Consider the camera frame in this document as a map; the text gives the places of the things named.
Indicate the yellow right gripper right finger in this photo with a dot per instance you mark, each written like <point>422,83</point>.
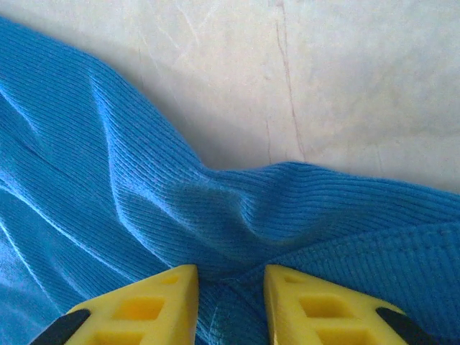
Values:
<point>323,312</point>

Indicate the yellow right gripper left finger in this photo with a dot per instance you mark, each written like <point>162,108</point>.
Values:
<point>143,312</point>

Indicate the blue ribbed tank top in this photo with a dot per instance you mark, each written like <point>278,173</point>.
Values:
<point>108,179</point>

